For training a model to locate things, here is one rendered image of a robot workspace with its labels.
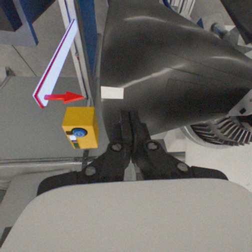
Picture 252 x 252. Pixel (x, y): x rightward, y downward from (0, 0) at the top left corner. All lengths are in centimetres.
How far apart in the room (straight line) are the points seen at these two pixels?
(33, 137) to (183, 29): 109
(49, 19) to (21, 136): 93
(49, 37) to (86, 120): 115
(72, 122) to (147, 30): 37
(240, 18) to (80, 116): 46
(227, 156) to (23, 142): 116
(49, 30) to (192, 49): 138
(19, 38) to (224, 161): 73
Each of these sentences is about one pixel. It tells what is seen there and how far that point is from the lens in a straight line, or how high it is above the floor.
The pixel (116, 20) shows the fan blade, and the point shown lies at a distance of 19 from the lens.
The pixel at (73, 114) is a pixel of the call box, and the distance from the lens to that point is 50.
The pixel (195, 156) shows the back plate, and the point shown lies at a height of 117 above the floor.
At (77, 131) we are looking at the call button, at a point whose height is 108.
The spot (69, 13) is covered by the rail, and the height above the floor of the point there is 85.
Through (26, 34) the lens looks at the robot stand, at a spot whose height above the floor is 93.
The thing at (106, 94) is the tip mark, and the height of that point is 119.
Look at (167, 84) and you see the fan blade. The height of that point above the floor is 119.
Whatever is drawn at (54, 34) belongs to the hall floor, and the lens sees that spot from 150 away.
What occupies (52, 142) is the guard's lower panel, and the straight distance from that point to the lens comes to 107.
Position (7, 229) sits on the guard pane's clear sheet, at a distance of 101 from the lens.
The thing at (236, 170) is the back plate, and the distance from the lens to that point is 64.
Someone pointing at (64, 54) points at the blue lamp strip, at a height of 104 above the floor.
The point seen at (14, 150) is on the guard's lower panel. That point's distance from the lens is 116.
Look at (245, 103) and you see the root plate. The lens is 32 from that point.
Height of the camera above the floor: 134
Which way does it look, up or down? 37 degrees down
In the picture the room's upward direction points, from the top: 175 degrees clockwise
